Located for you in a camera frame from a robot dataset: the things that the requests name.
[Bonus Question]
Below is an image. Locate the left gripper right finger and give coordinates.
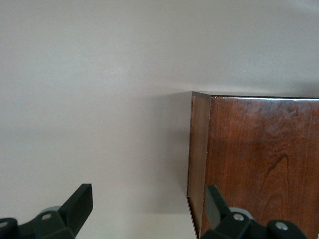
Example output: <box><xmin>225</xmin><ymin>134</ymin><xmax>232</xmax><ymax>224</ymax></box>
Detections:
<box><xmin>199</xmin><ymin>184</ymin><xmax>309</xmax><ymax>239</ymax></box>

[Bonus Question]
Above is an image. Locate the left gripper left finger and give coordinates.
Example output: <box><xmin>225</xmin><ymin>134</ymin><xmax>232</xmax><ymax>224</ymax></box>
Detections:
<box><xmin>0</xmin><ymin>183</ymin><xmax>94</xmax><ymax>239</ymax></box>

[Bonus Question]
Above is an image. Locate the dark wooden drawer cabinet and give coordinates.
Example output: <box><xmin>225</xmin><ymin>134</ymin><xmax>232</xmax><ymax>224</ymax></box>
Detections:
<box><xmin>186</xmin><ymin>91</ymin><xmax>319</xmax><ymax>239</ymax></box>

